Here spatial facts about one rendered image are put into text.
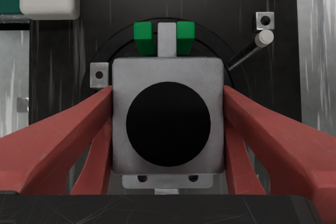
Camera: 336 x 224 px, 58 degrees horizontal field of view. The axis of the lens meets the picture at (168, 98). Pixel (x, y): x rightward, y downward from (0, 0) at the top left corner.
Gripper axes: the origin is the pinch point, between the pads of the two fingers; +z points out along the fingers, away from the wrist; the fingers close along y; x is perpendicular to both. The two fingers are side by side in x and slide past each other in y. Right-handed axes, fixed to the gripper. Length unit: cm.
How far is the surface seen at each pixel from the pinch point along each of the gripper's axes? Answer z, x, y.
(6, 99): 15.9, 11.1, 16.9
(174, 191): 0.7, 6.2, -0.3
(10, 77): 17.4, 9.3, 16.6
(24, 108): 11.4, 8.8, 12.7
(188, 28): 9.0, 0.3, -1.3
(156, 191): 0.7, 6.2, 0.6
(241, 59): 8.8, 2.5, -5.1
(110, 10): 16.7, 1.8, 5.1
